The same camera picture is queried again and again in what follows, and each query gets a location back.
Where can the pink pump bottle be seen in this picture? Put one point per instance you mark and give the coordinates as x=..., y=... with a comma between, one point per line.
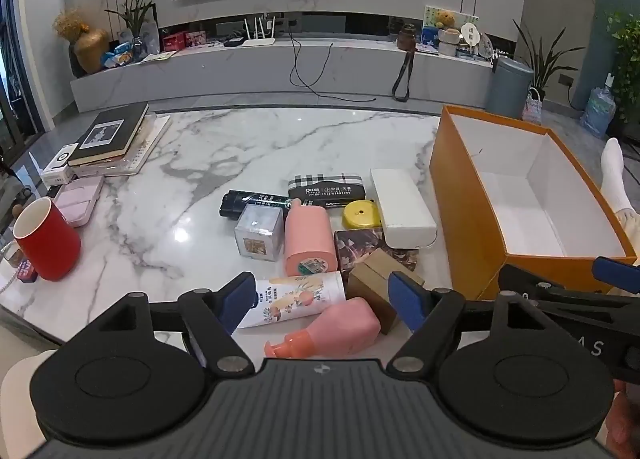
x=341, y=330

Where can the blue water jug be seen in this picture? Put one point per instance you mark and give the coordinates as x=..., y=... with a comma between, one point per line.
x=600, y=109

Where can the red cup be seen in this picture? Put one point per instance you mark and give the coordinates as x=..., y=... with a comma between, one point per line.
x=50, y=244

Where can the plaid black case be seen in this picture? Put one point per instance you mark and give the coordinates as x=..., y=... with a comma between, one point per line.
x=329, y=191

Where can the clear plastic cube box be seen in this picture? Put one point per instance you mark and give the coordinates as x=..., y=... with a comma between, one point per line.
x=259, y=232

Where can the orange cardboard box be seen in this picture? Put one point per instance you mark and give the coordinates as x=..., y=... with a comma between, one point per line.
x=511, y=193

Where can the yellow tape measure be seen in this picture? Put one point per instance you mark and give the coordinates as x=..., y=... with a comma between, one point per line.
x=361, y=214

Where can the small striped bag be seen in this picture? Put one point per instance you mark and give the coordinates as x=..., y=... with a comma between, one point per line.
x=532, y=110

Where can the grey trash bin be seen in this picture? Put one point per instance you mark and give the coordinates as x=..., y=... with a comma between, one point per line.
x=509, y=87

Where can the dark shampoo bottle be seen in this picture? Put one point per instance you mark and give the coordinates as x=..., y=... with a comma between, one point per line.
x=234, y=202

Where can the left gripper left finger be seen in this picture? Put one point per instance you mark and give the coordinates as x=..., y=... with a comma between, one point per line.
x=210, y=318

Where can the small white box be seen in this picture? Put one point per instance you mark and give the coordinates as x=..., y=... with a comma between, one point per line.
x=58, y=172

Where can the green leafy plant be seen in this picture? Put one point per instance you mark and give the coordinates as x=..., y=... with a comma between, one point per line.
x=625, y=30

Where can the small blue box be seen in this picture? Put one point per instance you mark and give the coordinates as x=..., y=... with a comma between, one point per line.
x=26, y=273

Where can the white floral tube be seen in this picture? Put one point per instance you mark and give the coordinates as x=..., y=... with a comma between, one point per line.
x=284, y=299

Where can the pink cylindrical bottle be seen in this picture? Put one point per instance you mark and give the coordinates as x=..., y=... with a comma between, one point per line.
x=308, y=244

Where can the black hardcover book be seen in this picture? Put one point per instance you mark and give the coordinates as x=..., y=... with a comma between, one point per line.
x=110, y=135

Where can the white router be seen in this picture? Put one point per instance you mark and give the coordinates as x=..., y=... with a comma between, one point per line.
x=262, y=32

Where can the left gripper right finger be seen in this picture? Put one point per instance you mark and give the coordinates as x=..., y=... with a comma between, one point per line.
x=433, y=318

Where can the white rectangular box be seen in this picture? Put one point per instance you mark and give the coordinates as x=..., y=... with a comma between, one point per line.
x=407, y=222

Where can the white book stack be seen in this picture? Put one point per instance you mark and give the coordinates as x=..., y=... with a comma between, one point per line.
x=153, y=128

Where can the potted green plant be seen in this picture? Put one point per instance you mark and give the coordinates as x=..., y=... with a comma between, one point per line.
x=543, y=61

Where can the golden vase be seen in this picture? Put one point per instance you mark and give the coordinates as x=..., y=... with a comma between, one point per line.
x=90, y=47

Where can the white sock foot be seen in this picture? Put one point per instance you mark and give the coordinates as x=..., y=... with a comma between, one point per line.
x=612, y=169

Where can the brown cardboard box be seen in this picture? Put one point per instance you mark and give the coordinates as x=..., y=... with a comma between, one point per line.
x=368, y=280

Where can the pink flat case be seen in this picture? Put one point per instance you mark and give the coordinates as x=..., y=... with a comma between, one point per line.
x=76, y=200

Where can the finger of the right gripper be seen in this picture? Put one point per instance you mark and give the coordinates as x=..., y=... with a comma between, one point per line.
x=619, y=275

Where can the floral dark box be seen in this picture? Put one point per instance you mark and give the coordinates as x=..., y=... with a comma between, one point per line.
x=355, y=245

